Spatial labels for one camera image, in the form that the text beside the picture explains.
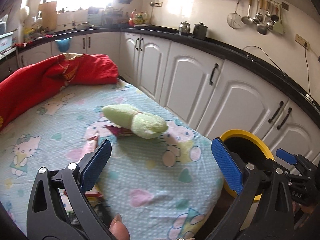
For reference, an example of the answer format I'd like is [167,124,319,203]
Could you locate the yellow white snack box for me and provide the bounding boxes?
[62,135,104,202]

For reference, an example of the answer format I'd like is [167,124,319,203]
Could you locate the maroon snack packet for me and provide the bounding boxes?
[105,125,135,137]

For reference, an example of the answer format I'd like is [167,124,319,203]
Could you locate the green knitted cloth roll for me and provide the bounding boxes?
[101,104,168,139]

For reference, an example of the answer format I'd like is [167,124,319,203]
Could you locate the yellow rimmed black trash bin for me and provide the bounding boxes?
[218,129,274,198]

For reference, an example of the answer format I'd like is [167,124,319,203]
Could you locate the person's right hand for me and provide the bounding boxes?
[292,202,316,215]

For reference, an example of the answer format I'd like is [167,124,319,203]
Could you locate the person's left hand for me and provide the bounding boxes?
[109,214,130,240]

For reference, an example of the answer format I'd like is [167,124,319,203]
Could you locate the hello kitty bed sheet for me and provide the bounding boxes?
[1,81,223,239]

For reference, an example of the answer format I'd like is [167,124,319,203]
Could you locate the white lower cabinets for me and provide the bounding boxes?
[12,32,319,163]

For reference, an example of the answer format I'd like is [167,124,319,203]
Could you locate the black countertop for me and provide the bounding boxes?
[12,26,319,126]

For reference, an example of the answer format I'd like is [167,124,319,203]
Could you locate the red floral blanket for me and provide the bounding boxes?
[1,53,119,129]

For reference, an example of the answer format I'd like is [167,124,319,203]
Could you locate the blue hanging basket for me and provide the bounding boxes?
[55,37,72,53]

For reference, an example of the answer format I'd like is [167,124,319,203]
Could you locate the black pot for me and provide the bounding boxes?
[193,22,208,40]

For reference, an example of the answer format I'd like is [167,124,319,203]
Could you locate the hanging steel ladles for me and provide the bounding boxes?
[241,0,288,35]

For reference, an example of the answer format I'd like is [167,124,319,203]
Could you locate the steel kettle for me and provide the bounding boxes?
[178,21,190,36]

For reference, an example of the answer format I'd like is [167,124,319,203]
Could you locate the light blue storage box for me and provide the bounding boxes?
[0,31,14,52]

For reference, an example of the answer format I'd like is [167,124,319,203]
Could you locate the condiment bottles group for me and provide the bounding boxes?
[129,9,150,27]

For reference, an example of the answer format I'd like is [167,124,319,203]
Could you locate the wooden cutting board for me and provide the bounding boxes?
[39,1,57,31]

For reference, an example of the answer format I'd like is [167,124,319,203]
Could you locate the black power cable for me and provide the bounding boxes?
[242,45,316,100]

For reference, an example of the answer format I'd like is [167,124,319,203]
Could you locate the wall power socket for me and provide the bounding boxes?
[295,34,310,50]

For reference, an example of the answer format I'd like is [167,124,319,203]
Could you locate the wire skimmer strainer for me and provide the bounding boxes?
[227,0,244,29]

